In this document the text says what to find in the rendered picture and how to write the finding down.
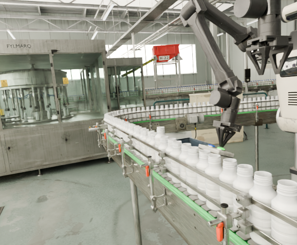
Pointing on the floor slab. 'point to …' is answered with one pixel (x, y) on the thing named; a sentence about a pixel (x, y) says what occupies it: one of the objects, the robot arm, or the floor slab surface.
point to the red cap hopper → (172, 49)
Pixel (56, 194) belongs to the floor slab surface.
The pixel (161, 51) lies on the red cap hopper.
